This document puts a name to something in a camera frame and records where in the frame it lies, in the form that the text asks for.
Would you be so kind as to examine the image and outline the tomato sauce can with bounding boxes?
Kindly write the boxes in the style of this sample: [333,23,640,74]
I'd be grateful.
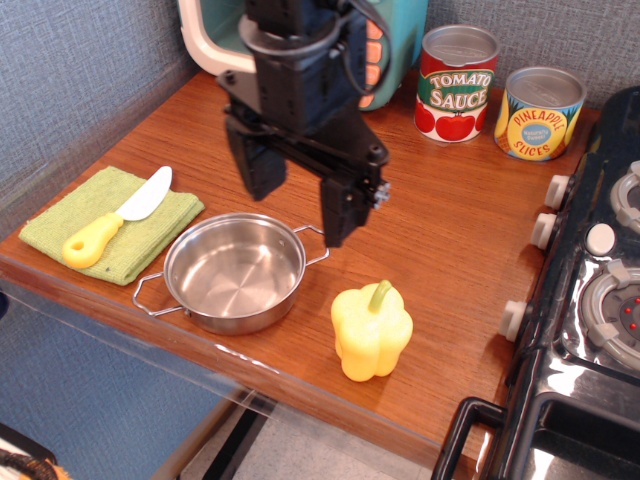
[414,24,500,143]

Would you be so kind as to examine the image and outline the toy microwave teal and cream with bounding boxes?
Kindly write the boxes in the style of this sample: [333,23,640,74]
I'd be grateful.
[177,0,428,111]

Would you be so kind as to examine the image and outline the pineapple slices can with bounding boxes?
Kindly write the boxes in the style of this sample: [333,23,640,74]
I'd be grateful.
[494,66,587,162]

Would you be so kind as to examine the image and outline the black toy stove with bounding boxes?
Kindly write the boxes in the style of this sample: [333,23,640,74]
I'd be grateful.
[433,87,639,479]

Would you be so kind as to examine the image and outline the white stove knob middle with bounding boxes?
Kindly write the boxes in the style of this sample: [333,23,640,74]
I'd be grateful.
[530,213,557,250]

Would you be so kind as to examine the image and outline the orange object bottom left corner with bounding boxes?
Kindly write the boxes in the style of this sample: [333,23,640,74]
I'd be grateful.
[1,449,70,480]

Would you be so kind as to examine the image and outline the white stove knob top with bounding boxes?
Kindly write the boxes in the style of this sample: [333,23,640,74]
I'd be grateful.
[544,175,571,210]

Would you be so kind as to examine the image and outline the stainless steel pot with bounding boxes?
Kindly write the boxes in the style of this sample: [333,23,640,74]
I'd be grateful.
[132,213,331,336]

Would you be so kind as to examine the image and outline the yellow toy bell pepper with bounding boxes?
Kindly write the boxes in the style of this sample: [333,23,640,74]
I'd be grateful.
[331,280,413,382]

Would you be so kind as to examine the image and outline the green folded cloth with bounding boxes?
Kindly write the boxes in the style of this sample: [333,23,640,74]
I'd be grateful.
[19,166,204,286]

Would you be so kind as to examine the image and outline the white stove knob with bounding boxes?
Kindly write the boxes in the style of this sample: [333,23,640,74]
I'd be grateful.
[544,175,571,210]
[530,213,557,250]
[499,300,527,342]

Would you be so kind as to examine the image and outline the white stove knob bottom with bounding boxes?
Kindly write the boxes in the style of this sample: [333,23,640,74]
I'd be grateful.
[499,300,527,342]

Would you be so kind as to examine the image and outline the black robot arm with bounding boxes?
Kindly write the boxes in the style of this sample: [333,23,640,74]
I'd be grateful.
[218,1,390,248]

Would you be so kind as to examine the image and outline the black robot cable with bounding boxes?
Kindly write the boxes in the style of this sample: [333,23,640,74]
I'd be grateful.
[339,0,394,97]

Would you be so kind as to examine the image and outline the yellow handled toy knife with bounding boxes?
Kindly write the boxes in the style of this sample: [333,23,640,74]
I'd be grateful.
[62,166,173,269]

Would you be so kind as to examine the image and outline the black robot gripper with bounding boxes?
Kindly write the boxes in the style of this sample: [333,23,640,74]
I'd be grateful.
[218,19,389,248]

